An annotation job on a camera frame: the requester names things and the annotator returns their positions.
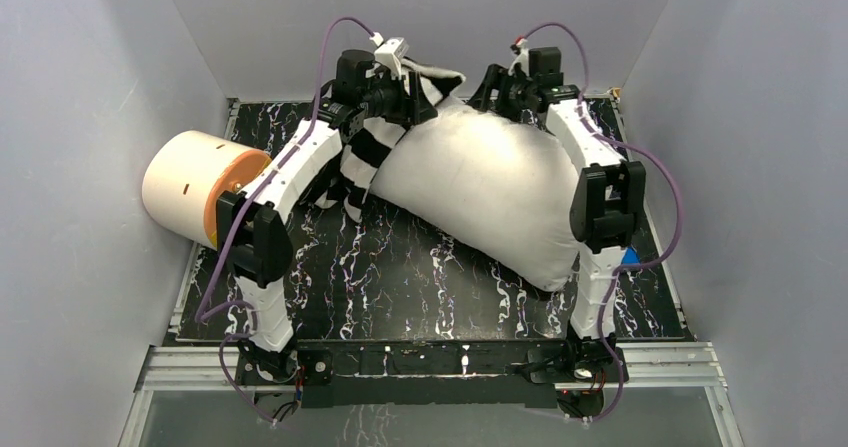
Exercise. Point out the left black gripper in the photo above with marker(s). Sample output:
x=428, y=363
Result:
x=411, y=99

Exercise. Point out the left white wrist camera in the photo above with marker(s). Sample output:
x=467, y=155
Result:
x=391, y=53

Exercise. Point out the white pillow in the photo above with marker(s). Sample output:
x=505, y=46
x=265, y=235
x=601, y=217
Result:
x=501, y=187

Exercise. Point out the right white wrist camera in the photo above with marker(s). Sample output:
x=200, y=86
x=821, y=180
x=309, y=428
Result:
x=521, y=53

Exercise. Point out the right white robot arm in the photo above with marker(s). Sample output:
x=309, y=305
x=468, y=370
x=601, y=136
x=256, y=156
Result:
x=607, y=203

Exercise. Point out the white orange cylinder roll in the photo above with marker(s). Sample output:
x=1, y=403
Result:
x=183, y=181

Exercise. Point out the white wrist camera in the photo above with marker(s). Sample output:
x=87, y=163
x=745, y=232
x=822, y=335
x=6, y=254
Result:
x=521, y=53
x=391, y=53

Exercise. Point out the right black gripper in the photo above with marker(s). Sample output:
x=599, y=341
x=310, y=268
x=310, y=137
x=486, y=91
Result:
x=492, y=80

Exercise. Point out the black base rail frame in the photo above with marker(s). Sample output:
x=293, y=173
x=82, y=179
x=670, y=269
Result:
x=578, y=376

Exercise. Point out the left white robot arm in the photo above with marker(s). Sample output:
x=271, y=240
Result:
x=253, y=241

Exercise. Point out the black white striped pillowcase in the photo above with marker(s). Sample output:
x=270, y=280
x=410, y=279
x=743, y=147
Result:
x=347, y=180

